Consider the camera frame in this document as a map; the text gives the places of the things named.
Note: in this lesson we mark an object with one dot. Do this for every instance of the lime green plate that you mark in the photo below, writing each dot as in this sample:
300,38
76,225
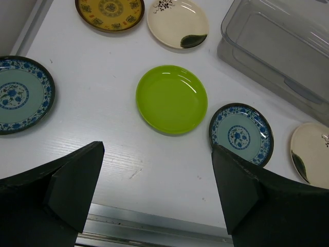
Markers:
171,99

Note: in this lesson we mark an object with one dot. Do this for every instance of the cream plate with dark brushstroke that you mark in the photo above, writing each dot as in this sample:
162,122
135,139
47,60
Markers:
178,24

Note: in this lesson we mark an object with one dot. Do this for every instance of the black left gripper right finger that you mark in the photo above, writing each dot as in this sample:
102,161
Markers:
262,208

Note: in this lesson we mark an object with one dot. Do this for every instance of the cream plate with black brushstroke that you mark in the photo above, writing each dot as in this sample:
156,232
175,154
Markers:
309,153

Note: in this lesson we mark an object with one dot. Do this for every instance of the large blue floral plate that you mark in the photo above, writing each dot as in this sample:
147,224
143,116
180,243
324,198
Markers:
28,92

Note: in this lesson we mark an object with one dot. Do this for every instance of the clear plastic bin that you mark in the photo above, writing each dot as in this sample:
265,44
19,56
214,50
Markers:
283,46

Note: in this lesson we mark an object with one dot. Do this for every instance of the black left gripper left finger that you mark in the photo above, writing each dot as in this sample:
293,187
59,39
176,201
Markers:
48,205

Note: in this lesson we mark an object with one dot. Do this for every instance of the yellow patterned plate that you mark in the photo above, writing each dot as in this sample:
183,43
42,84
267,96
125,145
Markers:
111,15

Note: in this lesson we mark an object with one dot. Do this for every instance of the small blue floral plate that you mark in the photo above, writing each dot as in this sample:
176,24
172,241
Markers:
244,131

